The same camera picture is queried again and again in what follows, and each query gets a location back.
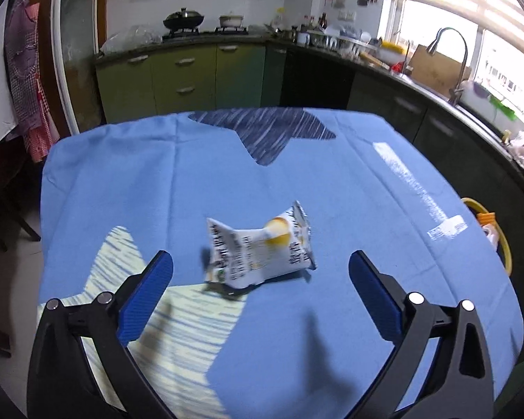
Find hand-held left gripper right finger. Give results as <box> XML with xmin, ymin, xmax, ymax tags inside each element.
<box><xmin>348</xmin><ymin>250</ymin><xmax>496</xmax><ymax>419</ymax></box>

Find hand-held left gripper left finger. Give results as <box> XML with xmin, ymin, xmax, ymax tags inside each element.
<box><xmin>26</xmin><ymin>250</ymin><xmax>176</xmax><ymax>419</ymax></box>

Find white snack packet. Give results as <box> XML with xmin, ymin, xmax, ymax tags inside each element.
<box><xmin>203</xmin><ymin>201</ymin><xmax>318</xmax><ymax>300</ymax></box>

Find dark bin with yellow rim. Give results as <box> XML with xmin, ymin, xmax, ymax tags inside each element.
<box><xmin>460</xmin><ymin>198</ymin><xmax>514</xmax><ymax>278</ymax></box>

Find blue tablecloth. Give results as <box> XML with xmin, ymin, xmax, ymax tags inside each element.
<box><xmin>37</xmin><ymin>107</ymin><xmax>524</xmax><ymax>419</ymax></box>

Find orange snack packet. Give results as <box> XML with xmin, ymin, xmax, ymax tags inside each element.
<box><xmin>476</xmin><ymin>212</ymin><xmax>501</xmax><ymax>245</ymax></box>

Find green kitchen cabinets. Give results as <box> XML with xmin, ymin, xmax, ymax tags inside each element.
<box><xmin>94</xmin><ymin>41</ymin><xmax>524</xmax><ymax>214</ymax></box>

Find green sink tool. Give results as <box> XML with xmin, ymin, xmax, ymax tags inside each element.
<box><xmin>488</xmin><ymin>95</ymin><xmax>519</xmax><ymax>122</ymax></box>

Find purple basin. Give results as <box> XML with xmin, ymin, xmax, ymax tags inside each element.
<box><xmin>471</xmin><ymin>80</ymin><xmax>493</xmax><ymax>100</ymax></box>

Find steel kitchen faucet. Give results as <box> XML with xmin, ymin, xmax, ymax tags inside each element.
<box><xmin>428</xmin><ymin>27</ymin><xmax>471</xmax><ymax>106</ymax></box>

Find yellow bowl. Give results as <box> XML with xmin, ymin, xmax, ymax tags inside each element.
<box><xmin>381</xmin><ymin>40</ymin><xmax>410</xmax><ymax>65</ymax></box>

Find glass sliding door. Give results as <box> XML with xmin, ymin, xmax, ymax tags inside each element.
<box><xmin>50</xmin><ymin>0</ymin><xmax>111</xmax><ymax>137</ymax></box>

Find dish rack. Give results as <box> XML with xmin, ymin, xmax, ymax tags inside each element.
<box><xmin>310</xmin><ymin>25</ymin><xmax>378</xmax><ymax>61</ymax></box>

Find clear plastic bag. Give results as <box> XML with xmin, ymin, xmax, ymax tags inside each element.
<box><xmin>100</xmin><ymin>26</ymin><xmax>163</xmax><ymax>54</ymax></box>

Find purple checked apron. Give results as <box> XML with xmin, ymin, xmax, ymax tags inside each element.
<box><xmin>4</xmin><ymin>0</ymin><xmax>61</xmax><ymax>163</ymax></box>

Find black wok with lid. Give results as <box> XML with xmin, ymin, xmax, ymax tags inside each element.
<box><xmin>163</xmin><ymin>7</ymin><xmax>205</xmax><ymax>31</ymax></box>

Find white cooking pot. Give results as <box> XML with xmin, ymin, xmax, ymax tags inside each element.
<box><xmin>218</xmin><ymin>13</ymin><xmax>246</xmax><ymax>29</ymax></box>

